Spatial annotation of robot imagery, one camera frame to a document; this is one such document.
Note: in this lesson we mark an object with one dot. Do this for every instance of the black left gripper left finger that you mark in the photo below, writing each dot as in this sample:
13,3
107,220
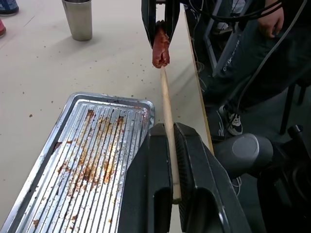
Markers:
143,182

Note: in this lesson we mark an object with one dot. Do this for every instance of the stainless steel cup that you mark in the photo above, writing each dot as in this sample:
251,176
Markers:
79,20

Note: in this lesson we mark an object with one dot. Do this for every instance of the wooden skewer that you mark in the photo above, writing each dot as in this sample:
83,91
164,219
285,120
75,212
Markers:
168,121

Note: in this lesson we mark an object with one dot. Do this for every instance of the bystander's bare hand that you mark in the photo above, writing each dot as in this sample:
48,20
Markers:
271,20

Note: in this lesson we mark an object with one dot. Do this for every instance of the blue cup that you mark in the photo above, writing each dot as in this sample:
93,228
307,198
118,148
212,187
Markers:
8,7

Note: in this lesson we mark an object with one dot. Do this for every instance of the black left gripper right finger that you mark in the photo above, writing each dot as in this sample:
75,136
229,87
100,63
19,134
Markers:
206,184

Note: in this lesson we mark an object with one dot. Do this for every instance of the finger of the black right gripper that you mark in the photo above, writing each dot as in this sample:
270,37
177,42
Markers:
172,14
148,19

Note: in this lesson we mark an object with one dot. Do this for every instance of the seated person in dark clothes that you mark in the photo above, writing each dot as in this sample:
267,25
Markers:
262,68

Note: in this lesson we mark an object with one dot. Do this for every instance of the red shoe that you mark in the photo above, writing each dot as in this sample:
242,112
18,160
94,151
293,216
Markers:
2,28

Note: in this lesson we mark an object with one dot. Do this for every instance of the grey metal frame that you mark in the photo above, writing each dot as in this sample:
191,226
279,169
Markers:
213,36

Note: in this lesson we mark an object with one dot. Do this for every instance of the grey rounded robot body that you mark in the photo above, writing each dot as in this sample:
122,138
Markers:
245,153

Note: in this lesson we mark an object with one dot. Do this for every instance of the ribbed metal baking tray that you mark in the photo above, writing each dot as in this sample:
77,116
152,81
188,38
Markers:
80,165

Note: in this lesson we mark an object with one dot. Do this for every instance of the red-brown sausage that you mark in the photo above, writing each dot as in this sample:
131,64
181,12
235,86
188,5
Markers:
160,49

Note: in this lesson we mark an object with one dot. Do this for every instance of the black and white sneaker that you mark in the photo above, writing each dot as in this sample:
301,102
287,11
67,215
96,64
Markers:
234,123

